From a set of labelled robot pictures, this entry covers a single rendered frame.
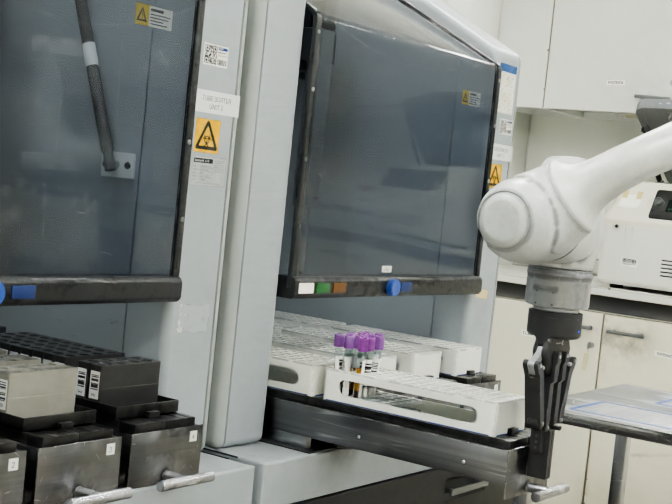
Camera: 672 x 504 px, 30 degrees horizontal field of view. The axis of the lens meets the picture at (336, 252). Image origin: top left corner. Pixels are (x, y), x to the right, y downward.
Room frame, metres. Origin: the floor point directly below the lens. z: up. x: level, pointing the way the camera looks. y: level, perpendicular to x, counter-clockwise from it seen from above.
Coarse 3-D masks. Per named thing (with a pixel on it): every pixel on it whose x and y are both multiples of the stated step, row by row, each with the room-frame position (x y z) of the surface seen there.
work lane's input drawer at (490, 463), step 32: (288, 416) 1.91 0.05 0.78; (320, 416) 1.88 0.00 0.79; (352, 416) 1.85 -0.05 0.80; (384, 416) 1.83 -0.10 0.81; (384, 448) 1.81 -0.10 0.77; (416, 448) 1.78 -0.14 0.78; (448, 448) 1.75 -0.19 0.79; (480, 448) 1.72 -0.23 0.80; (512, 448) 1.72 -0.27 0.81; (512, 480) 1.71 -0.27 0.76; (544, 480) 1.80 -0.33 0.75
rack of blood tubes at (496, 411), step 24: (336, 384) 1.89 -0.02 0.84; (384, 384) 1.84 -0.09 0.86; (408, 384) 1.82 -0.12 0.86; (432, 384) 1.84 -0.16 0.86; (456, 384) 1.88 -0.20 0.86; (384, 408) 1.84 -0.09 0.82; (408, 408) 1.91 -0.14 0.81; (432, 408) 1.90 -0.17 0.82; (456, 408) 1.88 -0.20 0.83; (480, 408) 1.75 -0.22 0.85; (504, 408) 1.75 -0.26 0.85; (480, 432) 1.74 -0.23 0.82; (504, 432) 1.76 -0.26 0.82
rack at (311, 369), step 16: (272, 352) 2.01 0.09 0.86; (288, 352) 2.03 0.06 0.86; (304, 352) 2.04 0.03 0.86; (272, 368) 2.08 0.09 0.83; (304, 368) 1.92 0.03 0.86; (320, 368) 1.93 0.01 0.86; (272, 384) 1.96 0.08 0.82; (288, 384) 1.94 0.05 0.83; (304, 384) 1.92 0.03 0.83; (320, 384) 1.93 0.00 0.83
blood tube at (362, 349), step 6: (360, 342) 1.87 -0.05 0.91; (366, 342) 1.87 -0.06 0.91; (360, 348) 1.87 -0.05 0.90; (366, 348) 1.87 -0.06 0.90; (360, 354) 1.87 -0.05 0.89; (360, 360) 1.87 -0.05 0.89; (360, 366) 1.87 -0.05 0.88; (360, 372) 1.87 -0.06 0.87; (354, 384) 1.88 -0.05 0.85; (360, 384) 1.87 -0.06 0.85; (354, 390) 1.88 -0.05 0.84; (360, 390) 1.87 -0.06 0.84; (354, 396) 1.87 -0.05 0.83; (360, 396) 1.88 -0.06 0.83
